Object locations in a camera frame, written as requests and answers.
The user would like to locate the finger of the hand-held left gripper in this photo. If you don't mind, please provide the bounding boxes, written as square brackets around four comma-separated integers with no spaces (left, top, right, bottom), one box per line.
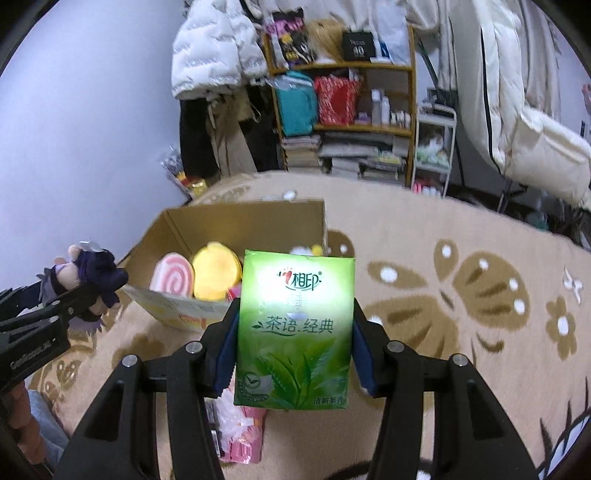
[0,291,105,333]
[0,285,51,311]

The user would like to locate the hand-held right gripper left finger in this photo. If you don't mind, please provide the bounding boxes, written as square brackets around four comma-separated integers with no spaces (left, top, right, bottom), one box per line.
[53,298,243,480]

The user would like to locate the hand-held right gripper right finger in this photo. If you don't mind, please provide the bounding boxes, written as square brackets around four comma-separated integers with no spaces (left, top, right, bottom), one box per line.
[352,298,539,480]

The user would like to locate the purple-haired doll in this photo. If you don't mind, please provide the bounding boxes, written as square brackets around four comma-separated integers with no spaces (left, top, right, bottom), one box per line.
[39,241,129,333]

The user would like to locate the green tissue pack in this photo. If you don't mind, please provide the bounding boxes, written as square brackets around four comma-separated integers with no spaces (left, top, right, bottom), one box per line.
[233,249,356,411]

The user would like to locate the yellow plush toy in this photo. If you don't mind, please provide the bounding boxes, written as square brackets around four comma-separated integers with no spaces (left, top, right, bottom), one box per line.
[191,242,244,303]

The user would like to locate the pink swirl plush toy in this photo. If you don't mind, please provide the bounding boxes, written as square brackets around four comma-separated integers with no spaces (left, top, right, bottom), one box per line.
[149,251,194,297]

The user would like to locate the cardboard box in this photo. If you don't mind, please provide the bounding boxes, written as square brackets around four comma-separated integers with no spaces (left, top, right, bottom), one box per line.
[122,199,329,330]

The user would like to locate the person's left forearm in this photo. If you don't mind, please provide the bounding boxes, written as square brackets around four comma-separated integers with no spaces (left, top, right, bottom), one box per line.
[0,381,49,472]

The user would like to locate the person's jeans leg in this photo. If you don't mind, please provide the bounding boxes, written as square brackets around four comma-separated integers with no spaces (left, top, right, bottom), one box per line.
[28,390,70,462]

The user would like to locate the small black packet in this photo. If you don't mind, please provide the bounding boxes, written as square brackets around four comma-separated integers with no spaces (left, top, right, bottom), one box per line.
[205,401,222,457]

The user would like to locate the plastic bag of snacks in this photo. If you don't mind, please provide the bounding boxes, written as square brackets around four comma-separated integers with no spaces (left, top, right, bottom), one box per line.
[159,147,208,200]

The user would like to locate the wide stack of books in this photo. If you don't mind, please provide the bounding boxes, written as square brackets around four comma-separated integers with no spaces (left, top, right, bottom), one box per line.
[330,157,402,183]

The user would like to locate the beige hanging coat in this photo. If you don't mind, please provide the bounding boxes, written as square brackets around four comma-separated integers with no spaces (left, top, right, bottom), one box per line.
[208,92,257,178]

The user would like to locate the black hanging garment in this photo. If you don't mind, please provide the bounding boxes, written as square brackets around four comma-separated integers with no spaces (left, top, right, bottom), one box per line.
[179,97,218,183]

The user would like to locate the pile of papers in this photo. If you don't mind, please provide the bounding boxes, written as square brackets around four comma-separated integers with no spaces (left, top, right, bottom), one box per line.
[318,131,409,160]

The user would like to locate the dark hanging garment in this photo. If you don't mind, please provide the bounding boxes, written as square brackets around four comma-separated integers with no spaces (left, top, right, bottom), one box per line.
[245,83,280,174]

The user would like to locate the white trolley cart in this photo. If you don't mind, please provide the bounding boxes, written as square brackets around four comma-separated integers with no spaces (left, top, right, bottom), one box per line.
[410,102,458,198]

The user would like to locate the teal bag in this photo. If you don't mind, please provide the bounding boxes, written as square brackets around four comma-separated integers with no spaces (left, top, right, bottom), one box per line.
[276,71,319,138]

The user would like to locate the red patterned bag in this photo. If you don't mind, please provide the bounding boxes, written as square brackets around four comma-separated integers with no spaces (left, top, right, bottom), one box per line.
[314,76,362,127]

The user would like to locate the white puffer jacket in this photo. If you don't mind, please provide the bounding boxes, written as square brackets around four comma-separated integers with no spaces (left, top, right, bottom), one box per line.
[171,0,269,99]

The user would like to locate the wooden shelf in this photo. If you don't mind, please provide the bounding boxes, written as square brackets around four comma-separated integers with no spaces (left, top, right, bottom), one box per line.
[262,21,417,188]

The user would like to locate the cream padded chair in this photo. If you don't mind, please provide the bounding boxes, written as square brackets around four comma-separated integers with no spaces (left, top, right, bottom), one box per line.
[455,0,591,208]

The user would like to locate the black pink patterned bag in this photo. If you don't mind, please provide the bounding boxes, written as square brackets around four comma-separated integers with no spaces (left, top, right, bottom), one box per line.
[270,11,317,70]

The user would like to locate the black box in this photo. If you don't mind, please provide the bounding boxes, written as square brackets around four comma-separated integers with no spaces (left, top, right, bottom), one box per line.
[342,30,376,62]

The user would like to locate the blonde wig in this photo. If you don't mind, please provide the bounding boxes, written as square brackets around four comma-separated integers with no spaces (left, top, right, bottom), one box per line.
[307,18,345,63]

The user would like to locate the clear plastic bag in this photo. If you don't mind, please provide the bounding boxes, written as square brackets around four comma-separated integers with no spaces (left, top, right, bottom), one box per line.
[373,4,411,64]

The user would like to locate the beige curtain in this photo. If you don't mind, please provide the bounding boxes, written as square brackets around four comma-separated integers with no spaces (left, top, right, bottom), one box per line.
[249,0,568,93]

